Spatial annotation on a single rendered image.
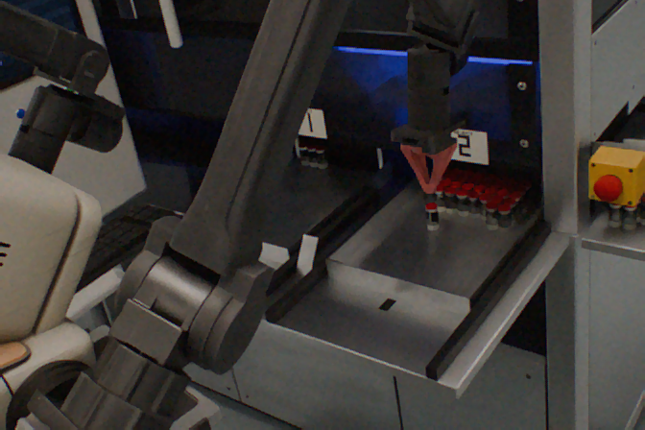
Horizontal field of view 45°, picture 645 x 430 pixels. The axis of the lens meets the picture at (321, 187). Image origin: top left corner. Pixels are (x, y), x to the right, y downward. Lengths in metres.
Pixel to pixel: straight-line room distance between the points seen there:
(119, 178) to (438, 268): 0.85
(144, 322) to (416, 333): 0.60
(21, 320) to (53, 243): 0.07
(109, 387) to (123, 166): 1.24
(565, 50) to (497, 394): 0.75
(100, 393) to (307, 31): 0.31
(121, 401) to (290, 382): 1.46
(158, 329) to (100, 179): 1.20
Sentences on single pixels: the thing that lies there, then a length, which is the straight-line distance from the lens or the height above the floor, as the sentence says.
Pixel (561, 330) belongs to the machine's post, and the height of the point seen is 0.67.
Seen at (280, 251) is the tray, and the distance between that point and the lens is 1.34.
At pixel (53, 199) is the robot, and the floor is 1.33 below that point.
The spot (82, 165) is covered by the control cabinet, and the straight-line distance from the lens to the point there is 1.77.
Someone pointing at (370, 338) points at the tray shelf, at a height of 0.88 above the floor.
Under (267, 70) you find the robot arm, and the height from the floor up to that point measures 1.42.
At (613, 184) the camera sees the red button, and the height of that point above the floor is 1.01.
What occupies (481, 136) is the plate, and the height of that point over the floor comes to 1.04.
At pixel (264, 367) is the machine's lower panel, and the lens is 2.10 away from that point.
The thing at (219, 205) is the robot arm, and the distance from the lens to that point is 0.62.
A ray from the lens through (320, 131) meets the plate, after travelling 1.52.
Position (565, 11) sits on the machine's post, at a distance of 1.19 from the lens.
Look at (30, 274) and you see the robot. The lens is 0.71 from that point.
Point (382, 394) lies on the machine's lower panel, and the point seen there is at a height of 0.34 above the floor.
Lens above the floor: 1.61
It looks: 28 degrees down
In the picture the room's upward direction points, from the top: 10 degrees counter-clockwise
